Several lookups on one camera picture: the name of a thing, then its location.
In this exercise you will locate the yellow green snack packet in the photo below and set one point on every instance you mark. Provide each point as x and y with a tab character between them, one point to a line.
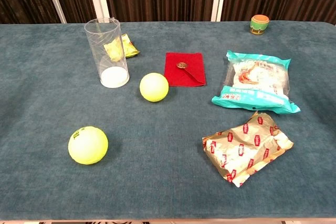
130	48

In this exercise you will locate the clear plastic ball tube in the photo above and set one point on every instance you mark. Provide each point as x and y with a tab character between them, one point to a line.
113	80

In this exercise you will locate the yellow tennis ball black print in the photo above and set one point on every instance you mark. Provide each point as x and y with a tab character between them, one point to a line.
88	146

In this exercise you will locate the small green orange cup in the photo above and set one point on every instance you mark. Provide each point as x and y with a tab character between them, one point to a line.
259	26

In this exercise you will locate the gold red-logo tea packet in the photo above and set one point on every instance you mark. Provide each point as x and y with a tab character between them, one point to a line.
244	150

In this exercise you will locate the teal velvet table cloth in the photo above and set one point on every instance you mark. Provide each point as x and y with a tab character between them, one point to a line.
157	155

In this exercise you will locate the red envelope gold seal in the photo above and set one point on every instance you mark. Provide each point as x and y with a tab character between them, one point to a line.
183	74

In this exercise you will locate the teal clear snack bag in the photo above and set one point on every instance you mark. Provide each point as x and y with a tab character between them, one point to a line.
257	77

